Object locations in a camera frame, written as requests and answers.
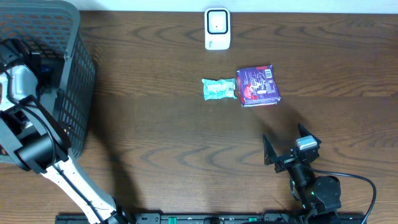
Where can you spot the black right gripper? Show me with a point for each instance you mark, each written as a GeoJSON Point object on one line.
{"type": "Point", "coordinates": [289, 159]}

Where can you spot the purple snack package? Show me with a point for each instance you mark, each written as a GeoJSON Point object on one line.
{"type": "Point", "coordinates": [257, 86]}

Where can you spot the mint green snack packet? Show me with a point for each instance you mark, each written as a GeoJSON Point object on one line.
{"type": "Point", "coordinates": [219, 89]}

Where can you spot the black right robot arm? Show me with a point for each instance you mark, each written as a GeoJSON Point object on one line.
{"type": "Point", "coordinates": [318, 195]}

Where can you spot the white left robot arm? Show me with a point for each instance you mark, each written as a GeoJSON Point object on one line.
{"type": "Point", "coordinates": [34, 140]}

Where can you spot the white barcode scanner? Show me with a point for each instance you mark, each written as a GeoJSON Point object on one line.
{"type": "Point", "coordinates": [217, 28]}

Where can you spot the grey plastic mesh basket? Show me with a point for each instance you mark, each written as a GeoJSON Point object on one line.
{"type": "Point", "coordinates": [52, 29]}

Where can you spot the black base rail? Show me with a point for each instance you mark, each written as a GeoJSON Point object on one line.
{"type": "Point", "coordinates": [271, 216]}

